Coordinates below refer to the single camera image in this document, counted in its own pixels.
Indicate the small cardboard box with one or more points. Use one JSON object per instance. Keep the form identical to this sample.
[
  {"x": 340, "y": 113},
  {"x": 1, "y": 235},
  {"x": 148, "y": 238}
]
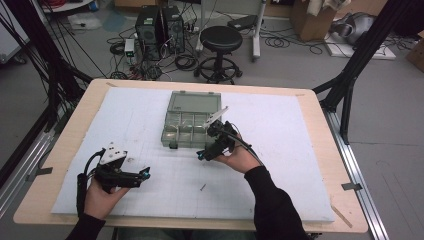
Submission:
[{"x": 416, "y": 53}]

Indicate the small dark screw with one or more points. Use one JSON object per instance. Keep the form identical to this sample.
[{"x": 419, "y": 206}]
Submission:
[{"x": 202, "y": 187}]

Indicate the grey bag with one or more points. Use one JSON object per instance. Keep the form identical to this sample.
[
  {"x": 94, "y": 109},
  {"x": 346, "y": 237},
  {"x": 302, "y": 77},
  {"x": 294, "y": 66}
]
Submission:
[{"x": 355, "y": 28}]

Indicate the grey tape piece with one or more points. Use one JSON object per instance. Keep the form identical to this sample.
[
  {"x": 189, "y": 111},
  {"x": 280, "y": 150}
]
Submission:
[
  {"x": 41, "y": 172},
  {"x": 351, "y": 186}
]

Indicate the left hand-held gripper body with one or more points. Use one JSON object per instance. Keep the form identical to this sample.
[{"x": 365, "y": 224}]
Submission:
[{"x": 115, "y": 175}]

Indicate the person's left hand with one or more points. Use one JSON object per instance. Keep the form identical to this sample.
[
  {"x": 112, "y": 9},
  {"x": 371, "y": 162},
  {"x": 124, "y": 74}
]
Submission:
[{"x": 100, "y": 201}]

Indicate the large cardboard box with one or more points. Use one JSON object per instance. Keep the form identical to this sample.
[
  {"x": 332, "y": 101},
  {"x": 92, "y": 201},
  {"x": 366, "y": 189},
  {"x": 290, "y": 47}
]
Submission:
[{"x": 311, "y": 20}]

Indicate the white flat board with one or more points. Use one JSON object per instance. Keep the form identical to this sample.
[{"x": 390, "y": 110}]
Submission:
[{"x": 366, "y": 53}]

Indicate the small silver electronic box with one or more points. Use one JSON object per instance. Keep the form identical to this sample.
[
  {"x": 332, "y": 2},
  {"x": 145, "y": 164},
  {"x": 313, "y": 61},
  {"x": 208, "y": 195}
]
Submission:
[{"x": 129, "y": 47}]

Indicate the thin wooden stick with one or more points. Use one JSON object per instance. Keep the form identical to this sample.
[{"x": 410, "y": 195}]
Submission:
[{"x": 341, "y": 216}]

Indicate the clear plastic compartment box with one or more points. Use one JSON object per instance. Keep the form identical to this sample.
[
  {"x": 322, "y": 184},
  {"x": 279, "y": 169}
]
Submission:
[{"x": 190, "y": 115}]

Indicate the aluminium rail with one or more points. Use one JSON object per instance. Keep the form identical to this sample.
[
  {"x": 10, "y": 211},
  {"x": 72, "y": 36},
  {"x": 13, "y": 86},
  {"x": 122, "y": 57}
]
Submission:
[
  {"x": 356, "y": 173},
  {"x": 23, "y": 170}
]

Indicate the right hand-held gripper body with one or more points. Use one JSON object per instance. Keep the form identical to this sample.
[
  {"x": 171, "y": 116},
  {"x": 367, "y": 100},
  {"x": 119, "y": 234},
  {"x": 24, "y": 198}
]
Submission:
[{"x": 220, "y": 140}]

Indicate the person's right hand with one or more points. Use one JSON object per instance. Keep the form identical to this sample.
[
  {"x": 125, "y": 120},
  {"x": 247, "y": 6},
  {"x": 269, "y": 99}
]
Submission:
[{"x": 241, "y": 159}]

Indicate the black computer tower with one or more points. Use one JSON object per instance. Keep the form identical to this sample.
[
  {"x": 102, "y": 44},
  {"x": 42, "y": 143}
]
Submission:
[
  {"x": 174, "y": 28},
  {"x": 149, "y": 33}
]

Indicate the black round stool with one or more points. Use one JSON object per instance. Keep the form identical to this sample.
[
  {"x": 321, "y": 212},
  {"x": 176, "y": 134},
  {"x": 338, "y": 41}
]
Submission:
[{"x": 220, "y": 41}]

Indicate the flat black device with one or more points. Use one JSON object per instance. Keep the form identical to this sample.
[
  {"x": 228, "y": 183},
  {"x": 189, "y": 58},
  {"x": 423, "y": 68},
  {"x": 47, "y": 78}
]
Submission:
[{"x": 243, "y": 22}]

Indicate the black metal frame stand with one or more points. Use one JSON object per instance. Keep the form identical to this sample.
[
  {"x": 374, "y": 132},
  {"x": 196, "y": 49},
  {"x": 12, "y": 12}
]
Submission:
[
  {"x": 353, "y": 66},
  {"x": 50, "y": 66}
]

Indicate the white foam mat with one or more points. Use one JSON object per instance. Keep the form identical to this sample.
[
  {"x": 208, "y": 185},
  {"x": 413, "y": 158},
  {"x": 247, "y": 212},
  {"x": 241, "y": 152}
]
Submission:
[{"x": 160, "y": 180}]

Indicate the white metal stand leg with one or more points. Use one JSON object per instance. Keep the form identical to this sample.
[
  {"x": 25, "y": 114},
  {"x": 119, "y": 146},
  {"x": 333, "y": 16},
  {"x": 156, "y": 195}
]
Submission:
[{"x": 257, "y": 33}]

